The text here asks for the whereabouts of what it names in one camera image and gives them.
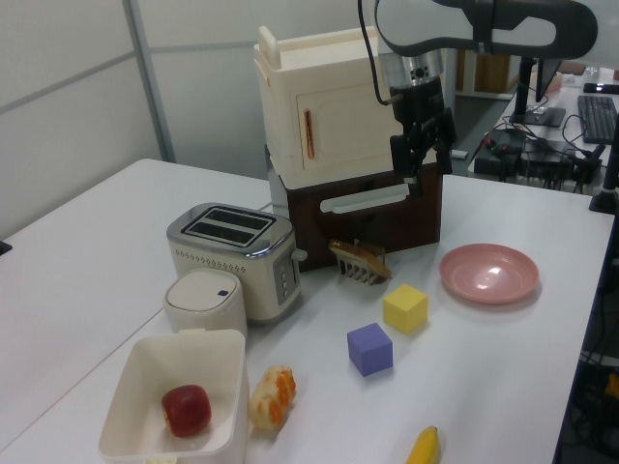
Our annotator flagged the brown bread slice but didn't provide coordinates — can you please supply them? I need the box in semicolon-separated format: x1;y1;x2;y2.
328;239;393;280

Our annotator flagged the pink plate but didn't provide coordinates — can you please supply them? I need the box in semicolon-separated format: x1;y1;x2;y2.
438;244;541;305

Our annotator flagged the orange white pastry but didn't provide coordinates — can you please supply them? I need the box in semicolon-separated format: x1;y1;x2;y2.
248;365;297;431

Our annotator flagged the black monitor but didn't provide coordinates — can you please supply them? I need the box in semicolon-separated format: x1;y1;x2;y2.
535;57;565;103

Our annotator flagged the wooden shelf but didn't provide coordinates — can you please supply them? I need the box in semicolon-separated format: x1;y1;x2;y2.
456;47;515;99

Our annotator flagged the black keyboard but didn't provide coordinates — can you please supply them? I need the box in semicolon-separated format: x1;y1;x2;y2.
576;95;619;145

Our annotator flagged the red apple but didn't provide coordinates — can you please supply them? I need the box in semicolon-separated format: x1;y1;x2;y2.
161;384;213;439

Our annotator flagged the cream lidded bin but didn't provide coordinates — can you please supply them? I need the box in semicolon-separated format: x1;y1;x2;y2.
162;269;249;339

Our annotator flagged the metal toast rack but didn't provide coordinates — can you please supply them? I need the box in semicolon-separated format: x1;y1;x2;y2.
337;239;388;287

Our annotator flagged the black electronics box with cables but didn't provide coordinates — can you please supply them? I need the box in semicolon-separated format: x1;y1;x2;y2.
472;126;606;189

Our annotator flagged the yellow banana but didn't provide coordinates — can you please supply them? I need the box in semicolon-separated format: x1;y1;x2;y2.
404;424;440;464

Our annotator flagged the cream silver two-slot toaster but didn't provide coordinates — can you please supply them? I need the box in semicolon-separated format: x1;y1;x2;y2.
166;202;309;326

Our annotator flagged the cream toy cabinet with handles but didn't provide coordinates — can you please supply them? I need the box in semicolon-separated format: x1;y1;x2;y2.
253;24;402;188

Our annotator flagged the yellow cube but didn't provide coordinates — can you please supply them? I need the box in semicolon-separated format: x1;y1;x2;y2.
382;283;429;335

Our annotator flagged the white open plastic box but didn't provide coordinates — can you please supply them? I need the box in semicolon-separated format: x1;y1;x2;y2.
98;328;251;461

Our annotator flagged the purple cube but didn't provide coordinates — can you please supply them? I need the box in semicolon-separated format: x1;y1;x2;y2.
346;322;394;378

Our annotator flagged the black monitor stand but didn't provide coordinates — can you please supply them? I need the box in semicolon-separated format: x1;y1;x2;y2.
508;56;567;128

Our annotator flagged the brown drawer cabinet white handle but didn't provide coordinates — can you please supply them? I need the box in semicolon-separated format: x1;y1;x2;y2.
264;144;445;273

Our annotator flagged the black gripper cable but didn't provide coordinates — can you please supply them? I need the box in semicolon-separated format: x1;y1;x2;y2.
357;0;405;106

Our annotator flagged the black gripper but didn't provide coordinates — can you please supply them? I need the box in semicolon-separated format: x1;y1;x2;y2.
389;79;457;198

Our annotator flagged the black clamp post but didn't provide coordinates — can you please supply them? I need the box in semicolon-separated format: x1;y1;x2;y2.
587;134;619;217

